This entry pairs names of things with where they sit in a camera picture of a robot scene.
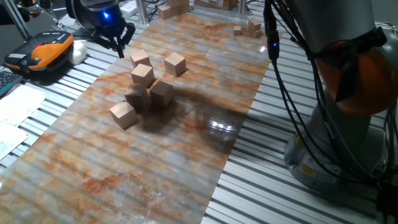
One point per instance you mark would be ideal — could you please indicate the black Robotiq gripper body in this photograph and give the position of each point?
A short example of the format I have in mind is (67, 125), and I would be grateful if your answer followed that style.
(107, 21)

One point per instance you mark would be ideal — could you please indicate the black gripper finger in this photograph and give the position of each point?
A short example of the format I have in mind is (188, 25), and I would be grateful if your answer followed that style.
(130, 31)
(105, 43)

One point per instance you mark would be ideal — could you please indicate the plain wooden cube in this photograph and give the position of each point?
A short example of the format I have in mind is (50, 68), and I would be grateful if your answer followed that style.
(164, 12)
(185, 6)
(142, 74)
(174, 2)
(140, 58)
(174, 63)
(136, 95)
(161, 93)
(123, 113)
(176, 11)

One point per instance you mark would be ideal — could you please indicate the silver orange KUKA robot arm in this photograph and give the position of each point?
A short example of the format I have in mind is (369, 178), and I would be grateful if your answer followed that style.
(342, 25)

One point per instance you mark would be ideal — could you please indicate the black sleeved forearm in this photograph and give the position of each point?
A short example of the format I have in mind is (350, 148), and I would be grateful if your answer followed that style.
(14, 18)

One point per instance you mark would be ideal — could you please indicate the person's hand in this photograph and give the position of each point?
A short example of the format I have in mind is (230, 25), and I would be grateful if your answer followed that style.
(35, 13)

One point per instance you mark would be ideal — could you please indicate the white rounded object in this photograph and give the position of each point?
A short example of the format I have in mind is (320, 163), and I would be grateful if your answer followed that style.
(78, 53)

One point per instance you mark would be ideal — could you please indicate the black round machine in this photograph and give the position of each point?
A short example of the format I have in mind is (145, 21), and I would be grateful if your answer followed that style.
(77, 15)

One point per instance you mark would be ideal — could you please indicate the thin metal tripod leg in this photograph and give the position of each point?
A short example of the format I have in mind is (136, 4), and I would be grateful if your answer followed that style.
(54, 20)

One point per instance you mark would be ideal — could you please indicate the orange black teach pendant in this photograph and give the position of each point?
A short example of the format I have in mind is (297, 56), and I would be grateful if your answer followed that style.
(46, 51)

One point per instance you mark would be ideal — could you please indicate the brown cardboard box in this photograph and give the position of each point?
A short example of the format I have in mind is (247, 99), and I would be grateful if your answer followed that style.
(214, 3)

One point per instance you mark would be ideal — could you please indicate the grey metal stand bar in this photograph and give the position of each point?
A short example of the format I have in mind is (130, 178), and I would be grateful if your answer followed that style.
(17, 20)

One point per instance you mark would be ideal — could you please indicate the black keyboard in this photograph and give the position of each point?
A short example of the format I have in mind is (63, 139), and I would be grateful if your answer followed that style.
(7, 81)

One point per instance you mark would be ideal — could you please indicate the white paper sheet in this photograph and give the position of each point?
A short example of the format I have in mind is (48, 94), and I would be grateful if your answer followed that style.
(18, 104)
(9, 138)

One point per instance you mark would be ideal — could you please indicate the orange grey marble mat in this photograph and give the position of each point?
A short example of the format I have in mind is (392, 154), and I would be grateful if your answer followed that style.
(155, 171)

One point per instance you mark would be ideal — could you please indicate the aluminium frame post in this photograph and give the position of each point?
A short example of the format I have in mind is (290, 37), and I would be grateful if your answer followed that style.
(141, 12)
(243, 6)

